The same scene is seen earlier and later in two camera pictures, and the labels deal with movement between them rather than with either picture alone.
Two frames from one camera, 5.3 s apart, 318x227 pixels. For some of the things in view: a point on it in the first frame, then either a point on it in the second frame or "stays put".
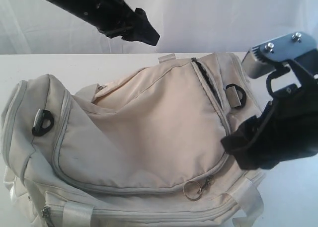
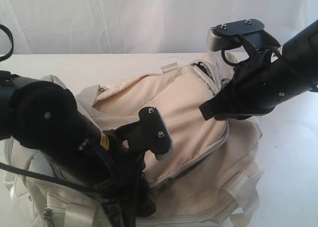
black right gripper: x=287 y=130 to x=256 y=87
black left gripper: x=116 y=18 to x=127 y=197
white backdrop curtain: x=189 y=21 stays put
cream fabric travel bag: x=144 y=149 stays put
